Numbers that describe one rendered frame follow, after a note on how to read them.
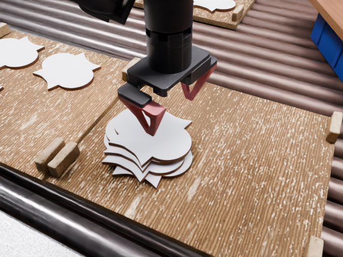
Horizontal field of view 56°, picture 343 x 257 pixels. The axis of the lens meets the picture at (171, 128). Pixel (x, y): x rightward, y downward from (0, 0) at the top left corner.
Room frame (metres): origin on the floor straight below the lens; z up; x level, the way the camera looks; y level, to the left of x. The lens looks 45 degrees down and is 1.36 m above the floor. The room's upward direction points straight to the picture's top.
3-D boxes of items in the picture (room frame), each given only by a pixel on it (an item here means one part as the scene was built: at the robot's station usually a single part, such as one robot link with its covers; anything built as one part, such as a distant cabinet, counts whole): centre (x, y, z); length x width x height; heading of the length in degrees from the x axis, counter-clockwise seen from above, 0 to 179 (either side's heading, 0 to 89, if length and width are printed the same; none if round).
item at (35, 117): (0.54, 0.32, 0.93); 0.41 x 0.35 x 0.02; 65
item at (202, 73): (0.39, -0.02, 1.07); 0.07 x 0.07 x 0.09; 52
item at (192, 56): (0.36, 0.00, 1.14); 0.10 x 0.07 x 0.07; 142
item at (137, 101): (0.33, 0.02, 1.07); 0.07 x 0.07 x 0.09; 52
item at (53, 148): (0.34, 0.20, 0.95); 0.06 x 0.02 x 0.03; 155
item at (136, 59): (0.58, 0.09, 0.95); 0.06 x 0.02 x 0.03; 155
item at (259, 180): (0.37, -0.06, 0.93); 0.41 x 0.35 x 0.02; 65
